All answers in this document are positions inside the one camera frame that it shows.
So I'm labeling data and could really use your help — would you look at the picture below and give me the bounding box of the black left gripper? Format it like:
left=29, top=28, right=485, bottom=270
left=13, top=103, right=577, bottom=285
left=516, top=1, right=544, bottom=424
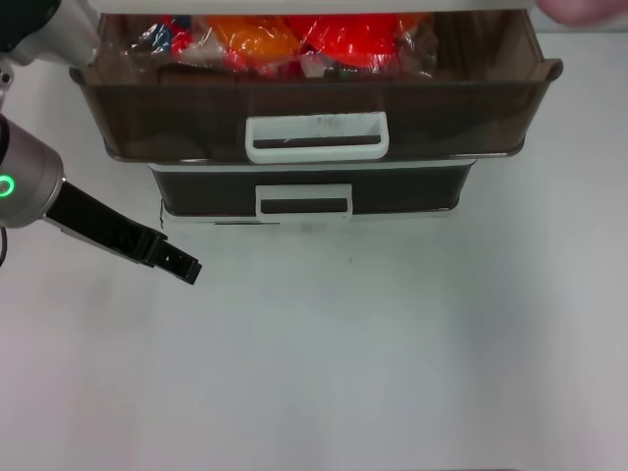
left=45, top=180, right=204, bottom=287

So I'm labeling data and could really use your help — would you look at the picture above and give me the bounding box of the brown drawer with smudged handle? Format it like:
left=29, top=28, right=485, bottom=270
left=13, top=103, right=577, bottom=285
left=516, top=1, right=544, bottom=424
left=68, top=11, right=564, bottom=164

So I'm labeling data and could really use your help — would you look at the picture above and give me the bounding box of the dark plastic drawer cabinet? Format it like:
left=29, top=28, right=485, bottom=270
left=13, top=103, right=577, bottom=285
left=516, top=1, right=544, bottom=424
left=87, top=0, right=536, bottom=228

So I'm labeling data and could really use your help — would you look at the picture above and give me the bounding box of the orange toy in plastic bag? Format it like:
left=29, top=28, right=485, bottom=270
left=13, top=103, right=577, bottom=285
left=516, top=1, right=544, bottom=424
left=204, top=14, right=301, bottom=76

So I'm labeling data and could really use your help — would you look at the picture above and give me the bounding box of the red toy in plastic bag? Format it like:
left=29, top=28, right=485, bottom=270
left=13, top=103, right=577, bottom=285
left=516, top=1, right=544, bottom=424
left=279, top=14, right=399, bottom=71

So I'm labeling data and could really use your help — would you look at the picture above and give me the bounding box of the brown toy in plastic bag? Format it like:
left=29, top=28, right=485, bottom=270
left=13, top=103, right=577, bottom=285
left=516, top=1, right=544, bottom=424
left=392, top=14, right=439, bottom=80

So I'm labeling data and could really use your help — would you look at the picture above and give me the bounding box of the brown drawer with small handle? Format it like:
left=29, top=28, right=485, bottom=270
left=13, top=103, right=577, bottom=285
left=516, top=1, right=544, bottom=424
left=152, top=164, right=475, bottom=220

